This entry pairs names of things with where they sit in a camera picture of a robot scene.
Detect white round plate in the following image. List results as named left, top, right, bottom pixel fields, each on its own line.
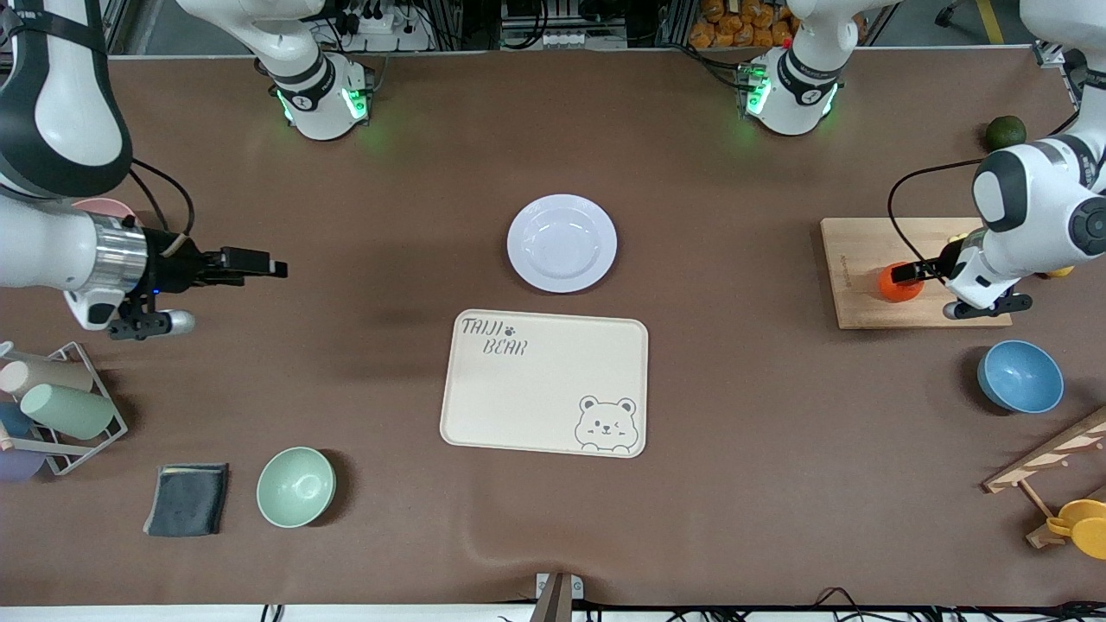
left=506, top=194, right=619, bottom=294

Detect wooden cutting board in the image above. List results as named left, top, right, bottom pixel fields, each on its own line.
left=820, top=217, right=1014, bottom=331

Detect pink bowl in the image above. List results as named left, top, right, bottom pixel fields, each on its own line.
left=73, top=197, right=138, bottom=228

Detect green lime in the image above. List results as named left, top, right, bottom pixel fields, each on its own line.
left=985, top=115, right=1028, bottom=153

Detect blue bowl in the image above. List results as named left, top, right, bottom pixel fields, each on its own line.
left=977, top=340, right=1065, bottom=415

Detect beige cup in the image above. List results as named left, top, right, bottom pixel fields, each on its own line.
left=0, top=358, right=94, bottom=399

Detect mint green cup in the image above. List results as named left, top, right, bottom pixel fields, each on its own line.
left=20, top=383, right=117, bottom=441

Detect wooden mug rack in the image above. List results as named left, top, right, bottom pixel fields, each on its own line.
left=982, top=405, right=1106, bottom=550

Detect pale green bowl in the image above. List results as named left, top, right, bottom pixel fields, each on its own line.
left=256, top=446, right=337, bottom=530

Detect dark grey folded cloth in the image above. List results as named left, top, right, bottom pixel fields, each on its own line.
left=143, top=463, right=231, bottom=538

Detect purple cup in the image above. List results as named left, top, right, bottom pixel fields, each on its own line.
left=0, top=447, right=47, bottom=484

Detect white power strip with plugs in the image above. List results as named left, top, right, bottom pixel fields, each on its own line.
left=332, top=0, right=435, bottom=54

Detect cream tray with bear print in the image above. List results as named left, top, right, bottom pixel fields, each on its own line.
left=439, top=308, right=650, bottom=460

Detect yellow mug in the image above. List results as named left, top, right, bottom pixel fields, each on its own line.
left=1046, top=498, right=1106, bottom=561

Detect pile of orange fruit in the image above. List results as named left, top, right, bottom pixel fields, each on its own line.
left=689, top=0, right=798, bottom=50

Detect long white power strip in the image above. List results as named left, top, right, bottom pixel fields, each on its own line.
left=505, top=26, right=628, bottom=50

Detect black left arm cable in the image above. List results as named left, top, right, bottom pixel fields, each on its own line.
left=887, top=111, right=1083, bottom=282

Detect grey wire cup rack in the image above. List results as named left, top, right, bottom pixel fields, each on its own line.
left=0, top=341, right=130, bottom=477

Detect black cables along table edge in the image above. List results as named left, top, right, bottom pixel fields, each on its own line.
left=657, top=587, right=1106, bottom=622

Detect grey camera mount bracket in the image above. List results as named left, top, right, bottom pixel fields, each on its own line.
left=529, top=571, right=585, bottom=622

